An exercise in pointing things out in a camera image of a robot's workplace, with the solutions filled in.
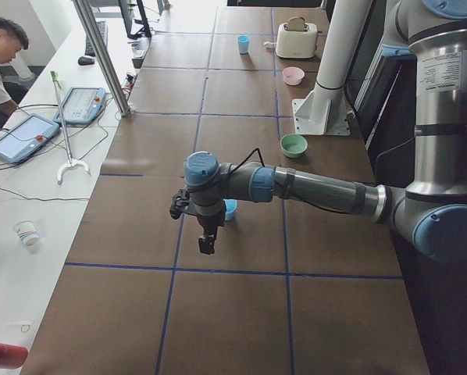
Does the black computer mouse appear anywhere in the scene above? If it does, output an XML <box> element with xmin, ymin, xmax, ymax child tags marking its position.
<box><xmin>77</xmin><ymin>55</ymin><xmax>94</xmax><ymax>66</ymax></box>

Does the metal stand with white base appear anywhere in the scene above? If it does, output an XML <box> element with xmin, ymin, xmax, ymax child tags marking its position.
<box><xmin>49</xmin><ymin>70</ymin><xmax>92</xmax><ymax>186</ymax></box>

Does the aluminium frame post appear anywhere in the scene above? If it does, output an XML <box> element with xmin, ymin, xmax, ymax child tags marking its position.
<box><xmin>73</xmin><ymin>0</ymin><xmax>130</xmax><ymax>117</ymax></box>

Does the pink bowl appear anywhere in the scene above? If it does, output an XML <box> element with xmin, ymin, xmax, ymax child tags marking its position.
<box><xmin>282</xmin><ymin>66</ymin><xmax>305</xmax><ymax>86</ymax></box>

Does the black keyboard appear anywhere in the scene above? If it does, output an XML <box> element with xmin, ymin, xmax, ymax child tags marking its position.
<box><xmin>84</xmin><ymin>20</ymin><xmax>109</xmax><ymax>56</ymax></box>

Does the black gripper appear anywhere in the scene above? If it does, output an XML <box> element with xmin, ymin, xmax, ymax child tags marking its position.
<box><xmin>190</xmin><ymin>202</ymin><xmax>226</xmax><ymax>255</ymax></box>

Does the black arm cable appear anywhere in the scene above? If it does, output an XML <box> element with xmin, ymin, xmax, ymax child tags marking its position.
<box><xmin>229</xmin><ymin>148</ymin><xmax>266</xmax><ymax>177</ymax></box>

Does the green bowl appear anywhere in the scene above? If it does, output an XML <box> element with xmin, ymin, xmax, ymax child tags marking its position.
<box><xmin>280</xmin><ymin>134</ymin><xmax>308</xmax><ymax>159</ymax></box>

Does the red cylinder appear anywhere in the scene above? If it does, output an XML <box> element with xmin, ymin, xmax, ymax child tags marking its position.
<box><xmin>0</xmin><ymin>343</ymin><xmax>29</xmax><ymax>370</ymax></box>

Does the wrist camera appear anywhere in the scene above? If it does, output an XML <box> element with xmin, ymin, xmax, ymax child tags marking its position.
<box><xmin>169</xmin><ymin>189</ymin><xmax>190</xmax><ymax>220</ymax></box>

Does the slice of toast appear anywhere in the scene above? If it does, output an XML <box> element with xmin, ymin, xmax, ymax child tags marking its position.
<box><xmin>287</xmin><ymin>16</ymin><xmax>305</xmax><ymax>32</ymax></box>

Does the teach pendant far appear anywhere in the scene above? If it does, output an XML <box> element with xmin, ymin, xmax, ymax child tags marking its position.
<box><xmin>57</xmin><ymin>87</ymin><xmax>106</xmax><ymax>127</ymax></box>

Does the white pillar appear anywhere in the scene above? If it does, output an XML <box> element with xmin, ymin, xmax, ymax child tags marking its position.
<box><xmin>314</xmin><ymin>0</ymin><xmax>373</xmax><ymax>92</ymax></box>

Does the teach pendant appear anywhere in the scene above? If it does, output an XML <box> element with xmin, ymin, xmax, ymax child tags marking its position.
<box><xmin>57</xmin><ymin>87</ymin><xmax>106</xmax><ymax>127</ymax></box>
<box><xmin>0</xmin><ymin>114</ymin><xmax>60</xmax><ymax>164</ymax></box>

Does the white pillar base plate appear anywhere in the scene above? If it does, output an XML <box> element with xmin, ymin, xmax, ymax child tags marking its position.
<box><xmin>291</xmin><ymin>96</ymin><xmax>351</xmax><ymax>137</ymax></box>

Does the white paper cup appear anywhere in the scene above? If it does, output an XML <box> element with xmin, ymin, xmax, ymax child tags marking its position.
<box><xmin>13</xmin><ymin>220</ymin><xmax>40</xmax><ymax>246</ymax></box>

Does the teach pendant near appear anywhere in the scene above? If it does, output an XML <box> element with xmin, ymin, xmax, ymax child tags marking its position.
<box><xmin>0</xmin><ymin>114</ymin><xmax>60</xmax><ymax>164</ymax></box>

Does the light blue cup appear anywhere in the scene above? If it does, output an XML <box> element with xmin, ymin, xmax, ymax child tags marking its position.
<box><xmin>223</xmin><ymin>198</ymin><xmax>237</xmax><ymax>221</ymax></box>
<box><xmin>237</xmin><ymin>35</ymin><xmax>250</xmax><ymax>55</ymax></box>

